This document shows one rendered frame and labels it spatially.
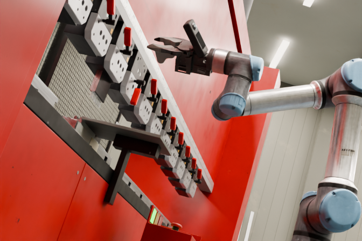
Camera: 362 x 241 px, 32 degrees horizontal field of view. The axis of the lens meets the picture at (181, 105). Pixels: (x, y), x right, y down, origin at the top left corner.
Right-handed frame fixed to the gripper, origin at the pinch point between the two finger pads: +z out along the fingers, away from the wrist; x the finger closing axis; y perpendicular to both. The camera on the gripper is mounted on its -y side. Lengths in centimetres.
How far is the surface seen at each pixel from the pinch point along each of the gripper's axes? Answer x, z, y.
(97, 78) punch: -8.5, 15.7, 13.1
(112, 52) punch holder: -5.6, 11.8, 4.1
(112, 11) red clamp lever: -13.8, 8.3, -13.3
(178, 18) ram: 58, 12, 15
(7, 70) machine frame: -92, -9, -33
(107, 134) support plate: -16.1, 8.5, 28.0
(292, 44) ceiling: 887, 70, 372
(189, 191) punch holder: 95, 11, 130
